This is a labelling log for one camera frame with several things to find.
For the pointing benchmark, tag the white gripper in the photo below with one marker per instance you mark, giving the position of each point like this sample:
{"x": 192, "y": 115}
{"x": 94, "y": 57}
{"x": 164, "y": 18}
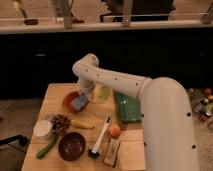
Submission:
{"x": 87, "y": 88}

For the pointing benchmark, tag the blue grey sponge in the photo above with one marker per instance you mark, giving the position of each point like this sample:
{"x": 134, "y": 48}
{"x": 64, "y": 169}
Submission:
{"x": 80, "y": 102}

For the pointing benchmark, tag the red orange bowl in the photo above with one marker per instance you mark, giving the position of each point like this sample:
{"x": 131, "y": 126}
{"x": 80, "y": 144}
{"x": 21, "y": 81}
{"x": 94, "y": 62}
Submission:
{"x": 67, "y": 101}

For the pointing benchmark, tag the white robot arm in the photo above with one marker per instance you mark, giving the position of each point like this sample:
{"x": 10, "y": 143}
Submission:
{"x": 168, "y": 129}

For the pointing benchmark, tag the dark brown bowl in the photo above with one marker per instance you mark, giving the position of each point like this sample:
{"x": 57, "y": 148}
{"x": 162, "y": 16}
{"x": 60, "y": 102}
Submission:
{"x": 71, "y": 146}

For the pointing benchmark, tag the yellow banana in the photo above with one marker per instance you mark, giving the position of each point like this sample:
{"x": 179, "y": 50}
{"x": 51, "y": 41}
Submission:
{"x": 81, "y": 124}

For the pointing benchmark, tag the purple grape bunch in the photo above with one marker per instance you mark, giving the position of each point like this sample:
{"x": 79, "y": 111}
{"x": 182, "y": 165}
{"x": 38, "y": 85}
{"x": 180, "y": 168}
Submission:
{"x": 60, "y": 122}

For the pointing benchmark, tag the green plastic bin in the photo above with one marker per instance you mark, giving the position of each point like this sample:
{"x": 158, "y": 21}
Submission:
{"x": 128, "y": 108}

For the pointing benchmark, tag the orange fruit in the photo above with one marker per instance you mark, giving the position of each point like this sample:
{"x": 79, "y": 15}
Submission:
{"x": 114, "y": 131}

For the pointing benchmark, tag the wooden rectangular block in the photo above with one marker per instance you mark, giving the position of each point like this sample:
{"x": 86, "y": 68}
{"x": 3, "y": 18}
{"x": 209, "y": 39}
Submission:
{"x": 112, "y": 151}

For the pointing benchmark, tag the green cucumber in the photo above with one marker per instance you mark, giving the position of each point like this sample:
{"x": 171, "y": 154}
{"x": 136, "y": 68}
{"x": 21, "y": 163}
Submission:
{"x": 42, "y": 152}

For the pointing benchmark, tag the black chair base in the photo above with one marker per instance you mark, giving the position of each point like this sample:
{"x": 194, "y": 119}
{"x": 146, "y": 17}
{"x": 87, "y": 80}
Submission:
{"x": 22, "y": 140}

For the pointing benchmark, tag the bottles on floor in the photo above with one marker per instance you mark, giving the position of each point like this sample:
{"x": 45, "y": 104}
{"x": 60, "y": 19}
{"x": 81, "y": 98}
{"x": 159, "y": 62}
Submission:
{"x": 202, "y": 104}

